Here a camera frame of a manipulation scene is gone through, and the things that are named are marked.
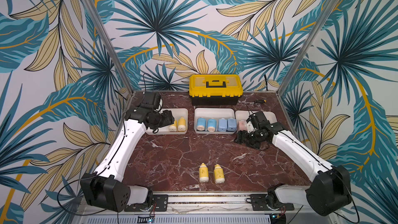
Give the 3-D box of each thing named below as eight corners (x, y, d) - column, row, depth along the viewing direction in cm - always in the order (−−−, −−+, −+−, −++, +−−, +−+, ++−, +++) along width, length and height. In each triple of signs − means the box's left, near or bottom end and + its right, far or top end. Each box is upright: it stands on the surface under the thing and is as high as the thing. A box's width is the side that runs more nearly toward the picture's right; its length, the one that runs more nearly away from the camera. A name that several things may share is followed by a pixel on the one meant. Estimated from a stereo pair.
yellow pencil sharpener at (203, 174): (199, 183, 81) (199, 179, 75) (199, 167, 86) (199, 162, 80) (207, 183, 81) (208, 179, 75) (207, 167, 86) (208, 162, 80)
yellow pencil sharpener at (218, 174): (214, 185, 81) (215, 181, 74) (213, 169, 86) (214, 164, 79) (222, 185, 81) (224, 181, 74) (221, 169, 86) (223, 164, 79)
